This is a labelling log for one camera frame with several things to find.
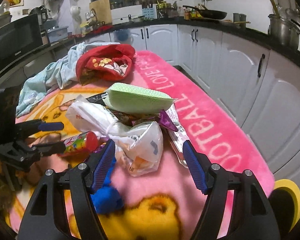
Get electric kettle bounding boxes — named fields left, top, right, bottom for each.
left=30, top=5, right=48, bottom=25

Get blue crumpled wrapper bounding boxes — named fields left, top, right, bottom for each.
left=90, top=158, right=124, bottom=215

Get wooden cutting board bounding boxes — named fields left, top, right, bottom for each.
left=89, top=0, right=113, bottom=24

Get red patterned cloth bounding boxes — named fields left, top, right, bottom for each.
left=76, top=44, right=135, bottom=84

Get white kitchen cabinets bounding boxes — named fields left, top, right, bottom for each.
left=125, top=29, right=300, bottom=189

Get red colourful snack tube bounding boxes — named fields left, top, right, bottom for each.
left=58, top=131, right=99, bottom=157

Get black microwave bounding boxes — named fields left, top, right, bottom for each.
left=0, top=14, right=43, bottom=73

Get light blue cloth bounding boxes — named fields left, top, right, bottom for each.
left=15, top=42, right=113, bottom=118

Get pink cartoon blanket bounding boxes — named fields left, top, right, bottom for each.
left=4, top=44, right=280, bottom=239

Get yellow rimmed trash bin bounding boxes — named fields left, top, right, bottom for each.
left=268, top=179, right=300, bottom=238

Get black wok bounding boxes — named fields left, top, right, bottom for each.
left=183, top=5, right=227, bottom=20

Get purple candy wrapper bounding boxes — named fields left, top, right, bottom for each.
left=131, top=109, right=179, bottom=132

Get black green snack wrapper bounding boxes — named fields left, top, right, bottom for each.
left=86, top=92, right=108, bottom=107

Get steel stock pot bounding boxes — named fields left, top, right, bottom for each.
left=268, top=14, right=300, bottom=50

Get green mesh sponge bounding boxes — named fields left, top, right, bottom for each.
left=103, top=82, right=174, bottom=114

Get small steel cup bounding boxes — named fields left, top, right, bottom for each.
left=233, top=13, right=247, bottom=23

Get white plastic bag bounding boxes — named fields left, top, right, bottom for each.
left=65, top=95, right=164, bottom=177

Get blue utensil holder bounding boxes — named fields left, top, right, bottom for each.
left=142, top=4, right=158, bottom=20

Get white printed wrapper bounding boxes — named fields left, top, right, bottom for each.
left=166, top=104, right=189, bottom=168

